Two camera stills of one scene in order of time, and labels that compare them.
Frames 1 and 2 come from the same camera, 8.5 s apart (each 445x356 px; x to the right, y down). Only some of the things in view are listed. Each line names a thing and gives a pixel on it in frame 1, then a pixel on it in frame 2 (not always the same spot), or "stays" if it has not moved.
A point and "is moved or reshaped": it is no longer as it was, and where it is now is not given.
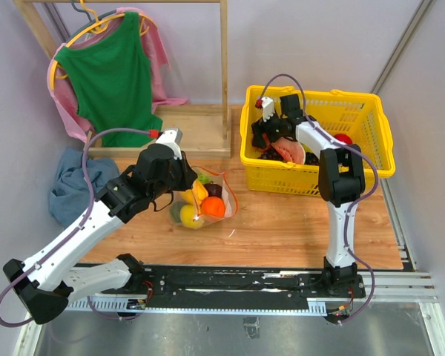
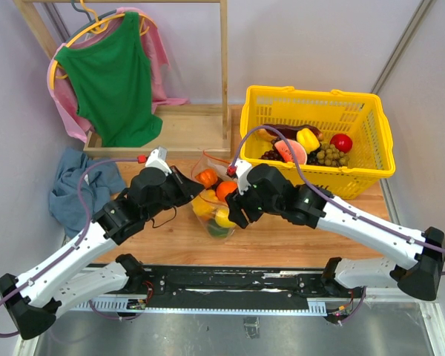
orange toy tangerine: x=213 y=205 → x=225 y=188
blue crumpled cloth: x=71 y=196 stays
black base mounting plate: x=235 y=286 stays
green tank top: x=112 y=74 stays
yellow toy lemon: x=187 y=213 → x=222 y=219
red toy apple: x=344 y=138 stays
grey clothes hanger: x=92 y=21 stays
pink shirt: x=61 y=85 stays
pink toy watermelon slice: x=291 y=151 stays
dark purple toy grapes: x=271 y=155 stays
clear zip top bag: x=211 y=199 is moved or reshaped
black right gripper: x=260 y=127 → x=235 y=212
